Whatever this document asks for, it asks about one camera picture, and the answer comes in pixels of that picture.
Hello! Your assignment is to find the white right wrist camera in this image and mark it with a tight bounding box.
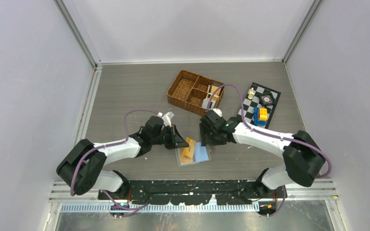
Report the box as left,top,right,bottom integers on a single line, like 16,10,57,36
210,108,223,117

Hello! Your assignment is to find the cream chess piece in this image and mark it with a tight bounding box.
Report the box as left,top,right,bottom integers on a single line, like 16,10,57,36
248,88,255,100

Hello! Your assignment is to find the striped grey card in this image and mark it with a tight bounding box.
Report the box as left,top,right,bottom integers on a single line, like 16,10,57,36
201,99,215,110

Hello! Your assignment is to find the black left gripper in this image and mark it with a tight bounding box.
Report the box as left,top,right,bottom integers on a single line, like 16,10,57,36
151,124,188,150

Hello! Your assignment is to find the taupe leather card holder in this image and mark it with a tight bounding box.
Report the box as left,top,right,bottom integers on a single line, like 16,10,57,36
174,141,212,167

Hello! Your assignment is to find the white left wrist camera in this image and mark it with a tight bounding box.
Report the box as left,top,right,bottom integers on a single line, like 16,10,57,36
158,111,174,127

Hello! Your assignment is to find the gold credit card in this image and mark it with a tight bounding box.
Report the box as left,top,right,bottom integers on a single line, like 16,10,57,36
180,155,194,165
181,137,196,158

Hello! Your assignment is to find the black white checkerboard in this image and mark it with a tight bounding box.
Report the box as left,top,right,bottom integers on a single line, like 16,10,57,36
243,82,281,128

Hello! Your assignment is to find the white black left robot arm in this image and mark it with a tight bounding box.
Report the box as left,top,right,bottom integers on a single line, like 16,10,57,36
56,115,189,199

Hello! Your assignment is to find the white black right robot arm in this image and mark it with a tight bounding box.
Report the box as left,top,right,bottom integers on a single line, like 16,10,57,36
200,111,326,198

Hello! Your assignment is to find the orange blue toy block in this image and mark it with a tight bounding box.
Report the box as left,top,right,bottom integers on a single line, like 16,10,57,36
253,107,268,126

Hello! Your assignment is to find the black square framed object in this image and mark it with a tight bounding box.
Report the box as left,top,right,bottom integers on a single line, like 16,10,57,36
259,93,275,106

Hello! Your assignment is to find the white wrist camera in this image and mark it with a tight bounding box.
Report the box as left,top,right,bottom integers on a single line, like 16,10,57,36
158,111,174,127
210,108,223,117

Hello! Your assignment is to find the woven brown compartment basket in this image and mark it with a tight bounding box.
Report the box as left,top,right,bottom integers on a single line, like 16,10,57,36
167,70,225,116

